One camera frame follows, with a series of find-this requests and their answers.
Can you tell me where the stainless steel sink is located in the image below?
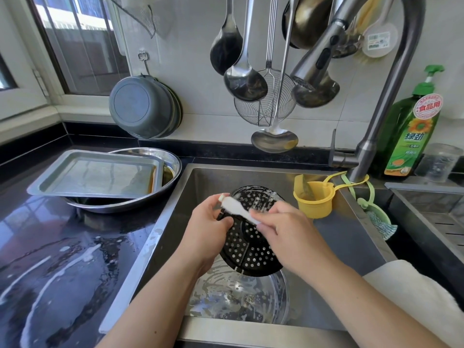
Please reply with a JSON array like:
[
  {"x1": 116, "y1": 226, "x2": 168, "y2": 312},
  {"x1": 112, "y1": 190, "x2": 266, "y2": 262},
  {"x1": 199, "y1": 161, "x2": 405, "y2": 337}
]
[{"x1": 98, "y1": 163, "x2": 398, "y2": 348}]

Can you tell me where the white hanging cloth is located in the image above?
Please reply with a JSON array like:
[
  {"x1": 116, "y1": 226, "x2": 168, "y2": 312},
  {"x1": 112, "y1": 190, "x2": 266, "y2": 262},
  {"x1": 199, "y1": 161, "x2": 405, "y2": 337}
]
[{"x1": 98, "y1": 0, "x2": 171, "y2": 39}]

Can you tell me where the white dish brush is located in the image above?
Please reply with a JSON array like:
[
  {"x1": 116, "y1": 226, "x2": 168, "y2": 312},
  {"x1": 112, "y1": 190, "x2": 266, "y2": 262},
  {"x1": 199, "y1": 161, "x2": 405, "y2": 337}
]
[{"x1": 361, "y1": 0, "x2": 401, "y2": 58}]

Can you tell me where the round steel basin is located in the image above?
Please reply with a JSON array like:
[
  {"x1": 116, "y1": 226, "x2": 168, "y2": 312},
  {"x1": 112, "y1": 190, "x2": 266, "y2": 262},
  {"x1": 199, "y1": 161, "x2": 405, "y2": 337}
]
[{"x1": 67, "y1": 146, "x2": 183, "y2": 215}]

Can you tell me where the yellow hanging sink cup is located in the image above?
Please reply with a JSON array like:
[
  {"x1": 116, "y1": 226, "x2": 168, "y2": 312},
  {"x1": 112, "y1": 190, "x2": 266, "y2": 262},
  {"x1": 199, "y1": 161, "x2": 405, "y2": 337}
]
[{"x1": 293, "y1": 172, "x2": 369, "y2": 219}]

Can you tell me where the white cleaning brush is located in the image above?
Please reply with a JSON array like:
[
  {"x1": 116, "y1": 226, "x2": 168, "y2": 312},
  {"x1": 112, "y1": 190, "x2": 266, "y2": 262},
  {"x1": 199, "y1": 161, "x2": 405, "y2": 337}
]
[{"x1": 218, "y1": 194, "x2": 261, "y2": 227}]

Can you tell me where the yellow-handled steel ladle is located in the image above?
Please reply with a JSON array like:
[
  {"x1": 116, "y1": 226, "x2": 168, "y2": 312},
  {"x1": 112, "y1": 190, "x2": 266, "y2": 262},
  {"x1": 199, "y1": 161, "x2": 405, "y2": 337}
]
[{"x1": 251, "y1": 0, "x2": 300, "y2": 154}]

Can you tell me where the steel gooseneck faucet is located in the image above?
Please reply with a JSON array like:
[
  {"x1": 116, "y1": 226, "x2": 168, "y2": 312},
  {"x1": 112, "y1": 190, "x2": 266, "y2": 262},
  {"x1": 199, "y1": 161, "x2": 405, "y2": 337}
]
[{"x1": 290, "y1": 0, "x2": 427, "y2": 183}]

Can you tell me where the person's right forearm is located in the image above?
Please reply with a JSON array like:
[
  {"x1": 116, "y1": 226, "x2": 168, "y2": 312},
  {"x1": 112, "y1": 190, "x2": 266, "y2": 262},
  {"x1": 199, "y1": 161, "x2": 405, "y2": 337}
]
[{"x1": 312, "y1": 257, "x2": 450, "y2": 348}]

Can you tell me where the white dish rag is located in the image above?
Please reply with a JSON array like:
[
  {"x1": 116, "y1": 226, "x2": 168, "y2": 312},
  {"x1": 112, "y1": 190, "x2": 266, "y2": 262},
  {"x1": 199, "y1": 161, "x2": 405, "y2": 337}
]
[{"x1": 362, "y1": 259, "x2": 464, "y2": 348}]

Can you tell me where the grey hanging basin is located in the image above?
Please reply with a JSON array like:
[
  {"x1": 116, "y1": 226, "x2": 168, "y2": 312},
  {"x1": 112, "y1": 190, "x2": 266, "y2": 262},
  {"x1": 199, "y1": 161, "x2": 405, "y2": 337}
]
[{"x1": 109, "y1": 75, "x2": 177, "y2": 140}]

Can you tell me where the yellow dish brush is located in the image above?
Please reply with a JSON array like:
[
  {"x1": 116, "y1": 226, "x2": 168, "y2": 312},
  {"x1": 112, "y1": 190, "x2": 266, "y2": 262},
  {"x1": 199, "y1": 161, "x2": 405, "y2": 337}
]
[{"x1": 354, "y1": 0, "x2": 384, "y2": 37}]

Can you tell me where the green hanging sponge holder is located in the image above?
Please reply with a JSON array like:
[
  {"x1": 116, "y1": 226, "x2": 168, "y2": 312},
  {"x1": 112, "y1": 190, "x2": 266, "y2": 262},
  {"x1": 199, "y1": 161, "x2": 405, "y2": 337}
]
[{"x1": 342, "y1": 174, "x2": 399, "y2": 241}]

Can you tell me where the dark green hanging basin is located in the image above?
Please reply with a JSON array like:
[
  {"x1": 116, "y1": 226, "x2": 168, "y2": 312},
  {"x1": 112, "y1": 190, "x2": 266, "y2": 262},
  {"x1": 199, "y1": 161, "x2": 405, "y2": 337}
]
[{"x1": 167, "y1": 82, "x2": 184, "y2": 135}]

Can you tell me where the person's left forearm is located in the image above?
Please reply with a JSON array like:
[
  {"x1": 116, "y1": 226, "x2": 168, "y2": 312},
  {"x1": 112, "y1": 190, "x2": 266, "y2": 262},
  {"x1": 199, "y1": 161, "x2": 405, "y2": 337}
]
[{"x1": 96, "y1": 253, "x2": 218, "y2": 348}]

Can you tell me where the hanging steel ladles and skimmer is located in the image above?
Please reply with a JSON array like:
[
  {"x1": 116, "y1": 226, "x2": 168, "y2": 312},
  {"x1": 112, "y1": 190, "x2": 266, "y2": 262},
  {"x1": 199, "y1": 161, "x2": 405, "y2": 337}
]
[{"x1": 209, "y1": 0, "x2": 245, "y2": 75}]

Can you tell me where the rectangular steel tray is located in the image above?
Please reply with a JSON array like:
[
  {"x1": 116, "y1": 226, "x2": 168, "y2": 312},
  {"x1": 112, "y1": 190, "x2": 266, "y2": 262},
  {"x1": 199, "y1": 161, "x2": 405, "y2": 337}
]
[{"x1": 27, "y1": 149, "x2": 165, "y2": 199}]

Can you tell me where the black round steamer rack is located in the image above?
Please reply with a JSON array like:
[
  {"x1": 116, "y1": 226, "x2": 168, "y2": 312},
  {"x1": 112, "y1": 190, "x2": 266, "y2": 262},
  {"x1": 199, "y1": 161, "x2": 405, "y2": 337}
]
[{"x1": 216, "y1": 185, "x2": 287, "y2": 277}]

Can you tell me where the steel wall hook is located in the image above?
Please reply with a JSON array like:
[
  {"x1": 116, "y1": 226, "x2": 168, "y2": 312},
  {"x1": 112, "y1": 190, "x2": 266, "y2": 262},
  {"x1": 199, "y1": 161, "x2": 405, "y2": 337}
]
[{"x1": 136, "y1": 50, "x2": 152, "y2": 78}]

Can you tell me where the orange-handled brass ladle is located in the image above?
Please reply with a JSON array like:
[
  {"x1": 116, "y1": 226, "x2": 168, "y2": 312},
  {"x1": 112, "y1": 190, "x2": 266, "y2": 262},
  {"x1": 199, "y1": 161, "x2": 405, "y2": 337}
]
[{"x1": 281, "y1": 0, "x2": 334, "y2": 50}]

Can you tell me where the person's right hand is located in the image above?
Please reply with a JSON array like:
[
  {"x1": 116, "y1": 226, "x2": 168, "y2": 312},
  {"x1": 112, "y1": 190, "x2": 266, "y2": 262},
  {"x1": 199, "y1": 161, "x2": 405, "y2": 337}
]
[{"x1": 250, "y1": 200, "x2": 342, "y2": 281}]

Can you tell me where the round steel pan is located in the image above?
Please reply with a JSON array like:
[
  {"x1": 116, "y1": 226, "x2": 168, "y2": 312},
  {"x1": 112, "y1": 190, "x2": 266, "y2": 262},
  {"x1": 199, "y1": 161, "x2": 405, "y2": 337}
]
[{"x1": 186, "y1": 259, "x2": 290, "y2": 325}]

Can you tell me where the clear plastic cup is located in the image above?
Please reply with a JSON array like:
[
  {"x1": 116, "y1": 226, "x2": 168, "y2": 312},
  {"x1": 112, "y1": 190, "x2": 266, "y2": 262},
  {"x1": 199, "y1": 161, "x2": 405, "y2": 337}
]
[{"x1": 416, "y1": 143, "x2": 464, "y2": 184}]

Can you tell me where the green dish soap bottle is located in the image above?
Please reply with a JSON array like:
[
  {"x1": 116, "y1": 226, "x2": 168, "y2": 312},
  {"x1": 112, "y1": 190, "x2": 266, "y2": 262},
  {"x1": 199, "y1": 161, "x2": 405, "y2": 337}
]
[{"x1": 377, "y1": 64, "x2": 446, "y2": 178}]

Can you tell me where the wire mesh skimmer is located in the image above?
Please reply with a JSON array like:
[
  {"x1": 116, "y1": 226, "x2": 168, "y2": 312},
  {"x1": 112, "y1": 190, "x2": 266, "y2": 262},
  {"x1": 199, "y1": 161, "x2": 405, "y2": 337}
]
[{"x1": 233, "y1": 0, "x2": 298, "y2": 128}]

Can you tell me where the person's left hand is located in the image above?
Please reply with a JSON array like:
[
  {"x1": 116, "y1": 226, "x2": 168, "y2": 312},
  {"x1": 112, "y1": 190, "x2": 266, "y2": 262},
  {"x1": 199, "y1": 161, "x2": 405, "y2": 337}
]
[{"x1": 177, "y1": 193, "x2": 236, "y2": 274}]

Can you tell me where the steel soup ladle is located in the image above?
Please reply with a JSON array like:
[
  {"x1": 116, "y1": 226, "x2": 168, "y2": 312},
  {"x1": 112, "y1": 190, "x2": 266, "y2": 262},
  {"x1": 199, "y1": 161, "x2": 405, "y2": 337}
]
[{"x1": 223, "y1": 0, "x2": 270, "y2": 103}]

